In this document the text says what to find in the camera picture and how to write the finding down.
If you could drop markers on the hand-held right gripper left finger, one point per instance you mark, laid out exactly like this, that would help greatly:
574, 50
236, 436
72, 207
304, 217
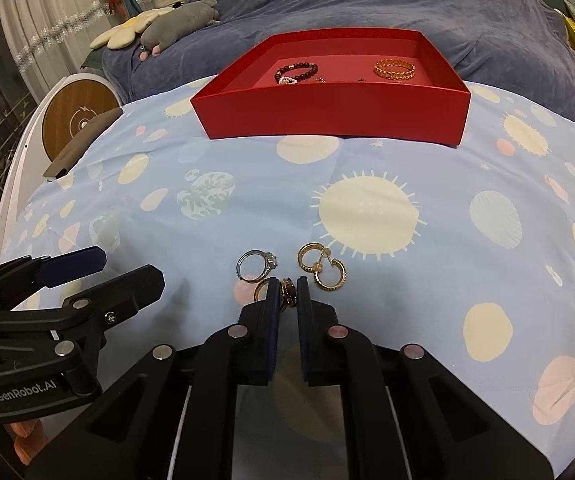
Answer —
270, 320

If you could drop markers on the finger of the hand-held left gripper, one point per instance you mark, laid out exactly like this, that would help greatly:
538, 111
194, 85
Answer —
72, 262
127, 290

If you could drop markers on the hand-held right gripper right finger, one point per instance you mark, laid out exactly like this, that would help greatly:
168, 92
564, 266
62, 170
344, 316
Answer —
303, 320

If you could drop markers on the red cardboard box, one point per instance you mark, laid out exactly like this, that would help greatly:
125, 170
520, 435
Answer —
327, 110

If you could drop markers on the person's left hand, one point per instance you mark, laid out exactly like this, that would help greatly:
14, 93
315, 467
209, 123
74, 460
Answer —
27, 437

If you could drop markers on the white round wooden-faced appliance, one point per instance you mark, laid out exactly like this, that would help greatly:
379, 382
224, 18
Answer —
72, 115

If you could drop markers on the flower-shaped pillow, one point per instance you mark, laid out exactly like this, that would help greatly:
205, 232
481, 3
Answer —
122, 32

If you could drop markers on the white curtain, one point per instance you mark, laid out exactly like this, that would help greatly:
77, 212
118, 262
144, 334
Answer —
52, 10

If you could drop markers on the grey plush animal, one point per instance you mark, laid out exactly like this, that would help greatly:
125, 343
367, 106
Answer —
177, 25

